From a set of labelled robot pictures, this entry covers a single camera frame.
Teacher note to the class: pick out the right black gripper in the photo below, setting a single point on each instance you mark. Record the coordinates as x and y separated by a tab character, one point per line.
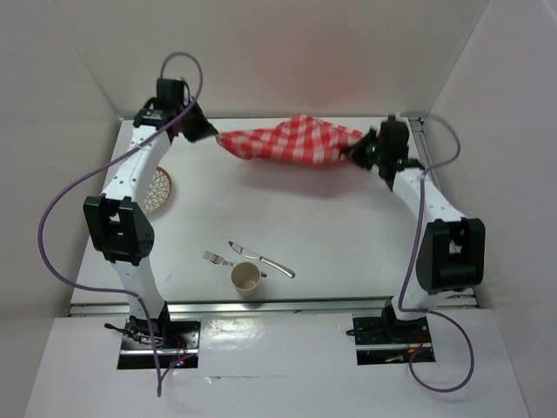
357	151

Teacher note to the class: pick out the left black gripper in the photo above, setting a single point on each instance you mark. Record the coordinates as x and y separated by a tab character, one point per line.
201	130

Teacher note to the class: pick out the red white checkered cloth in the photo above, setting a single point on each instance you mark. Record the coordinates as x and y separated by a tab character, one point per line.
300	140

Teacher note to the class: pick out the floral patterned plate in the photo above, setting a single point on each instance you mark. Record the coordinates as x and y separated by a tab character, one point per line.
159	191

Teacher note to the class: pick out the silver fork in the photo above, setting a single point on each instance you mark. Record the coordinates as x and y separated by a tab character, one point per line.
217	259

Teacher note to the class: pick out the silver table knife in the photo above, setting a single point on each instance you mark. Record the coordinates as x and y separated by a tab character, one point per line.
249	254

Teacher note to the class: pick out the beige cup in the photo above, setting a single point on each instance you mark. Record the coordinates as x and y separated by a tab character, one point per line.
246	279

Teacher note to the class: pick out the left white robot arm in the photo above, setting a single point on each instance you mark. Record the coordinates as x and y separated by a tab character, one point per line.
116	218

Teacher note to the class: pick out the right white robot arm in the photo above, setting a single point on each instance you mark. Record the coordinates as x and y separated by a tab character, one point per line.
399	310

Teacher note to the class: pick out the right side aluminium rail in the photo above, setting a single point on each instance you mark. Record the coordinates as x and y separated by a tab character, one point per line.
435	183

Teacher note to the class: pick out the aluminium rail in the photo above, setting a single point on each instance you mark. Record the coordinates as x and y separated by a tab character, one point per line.
241	307
435	183

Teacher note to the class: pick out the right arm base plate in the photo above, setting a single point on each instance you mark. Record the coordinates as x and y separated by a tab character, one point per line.
376	345

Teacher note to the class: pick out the front aluminium rail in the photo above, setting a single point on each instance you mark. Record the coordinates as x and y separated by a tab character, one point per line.
241	307

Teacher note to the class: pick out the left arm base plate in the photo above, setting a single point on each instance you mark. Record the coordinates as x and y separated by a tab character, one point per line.
180	348

